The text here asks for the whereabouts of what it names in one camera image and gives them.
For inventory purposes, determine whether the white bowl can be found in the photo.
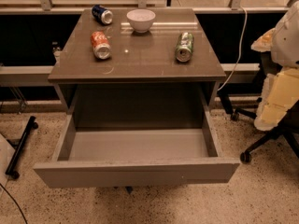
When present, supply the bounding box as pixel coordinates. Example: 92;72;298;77
126;9;156;33

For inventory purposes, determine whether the white cable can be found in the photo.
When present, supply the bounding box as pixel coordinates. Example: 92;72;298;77
217;7;249;92

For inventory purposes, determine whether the red soda can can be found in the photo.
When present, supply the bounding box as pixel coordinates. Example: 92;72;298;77
91;31;111;60

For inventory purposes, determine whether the black wheeled stand base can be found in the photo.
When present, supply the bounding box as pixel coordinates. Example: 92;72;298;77
6;116;38;179

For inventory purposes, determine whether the open grey top drawer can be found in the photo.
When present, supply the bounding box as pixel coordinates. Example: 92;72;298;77
33;87;241;189

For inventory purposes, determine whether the blue soda can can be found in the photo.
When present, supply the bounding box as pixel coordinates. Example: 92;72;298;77
92;5;113;25

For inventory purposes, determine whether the grey cabinet with top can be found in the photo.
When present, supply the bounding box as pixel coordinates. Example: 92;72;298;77
49;9;224;109

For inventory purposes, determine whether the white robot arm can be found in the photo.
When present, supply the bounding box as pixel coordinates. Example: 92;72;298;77
251;1;299;131

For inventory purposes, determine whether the black floor cable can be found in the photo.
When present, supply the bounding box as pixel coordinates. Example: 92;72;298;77
0;183;29;224

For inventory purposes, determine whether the black office chair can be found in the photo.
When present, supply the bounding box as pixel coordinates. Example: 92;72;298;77
217;51;299;162

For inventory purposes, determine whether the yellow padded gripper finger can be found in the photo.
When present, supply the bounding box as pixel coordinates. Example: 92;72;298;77
251;28;275;52
254;68;299;131

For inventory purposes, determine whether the green soda can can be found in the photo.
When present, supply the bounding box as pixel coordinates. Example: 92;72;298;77
175;32;194;63

